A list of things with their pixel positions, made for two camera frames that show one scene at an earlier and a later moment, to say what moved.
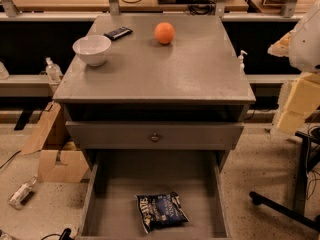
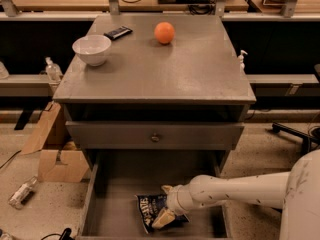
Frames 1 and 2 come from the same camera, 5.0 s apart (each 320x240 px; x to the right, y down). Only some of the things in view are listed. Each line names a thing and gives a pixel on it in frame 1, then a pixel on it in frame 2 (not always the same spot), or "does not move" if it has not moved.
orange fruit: x=164 y=33 does not move
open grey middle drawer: x=117 y=177 does not move
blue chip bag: x=159 y=211 does not move
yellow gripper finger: x=282 y=47 -> x=178 y=198
